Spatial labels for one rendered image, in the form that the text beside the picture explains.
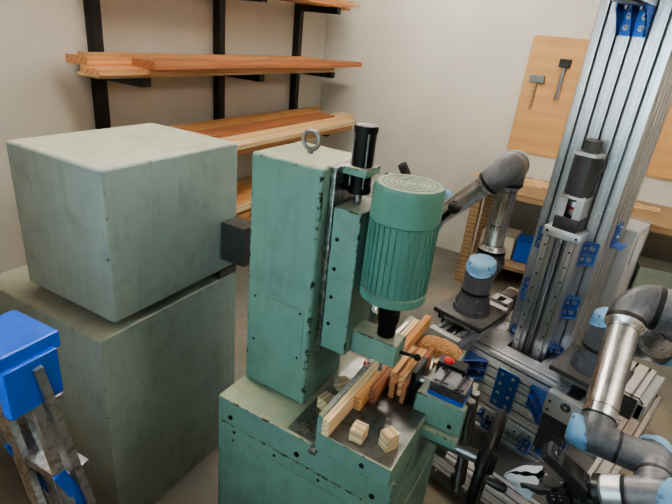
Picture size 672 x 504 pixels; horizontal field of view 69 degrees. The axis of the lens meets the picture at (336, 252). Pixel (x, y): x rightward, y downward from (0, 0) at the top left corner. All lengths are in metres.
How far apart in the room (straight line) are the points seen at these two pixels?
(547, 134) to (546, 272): 2.56
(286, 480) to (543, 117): 3.61
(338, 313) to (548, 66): 3.44
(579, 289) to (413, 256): 1.02
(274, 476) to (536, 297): 1.17
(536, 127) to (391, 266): 3.41
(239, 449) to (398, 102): 3.77
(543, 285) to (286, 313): 1.08
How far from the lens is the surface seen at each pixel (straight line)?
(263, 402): 1.54
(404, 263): 1.19
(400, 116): 4.82
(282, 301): 1.39
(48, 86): 3.14
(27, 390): 1.27
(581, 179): 1.90
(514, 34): 4.53
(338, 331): 1.37
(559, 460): 1.27
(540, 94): 4.47
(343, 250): 1.26
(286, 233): 1.30
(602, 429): 1.34
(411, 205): 1.14
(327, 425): 1.29
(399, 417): 1.40
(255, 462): 1.63
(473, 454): 1.48
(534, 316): 2.13
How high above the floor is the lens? 1.82
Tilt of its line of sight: 24 degrees down
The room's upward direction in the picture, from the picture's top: 6 degrees clockwise
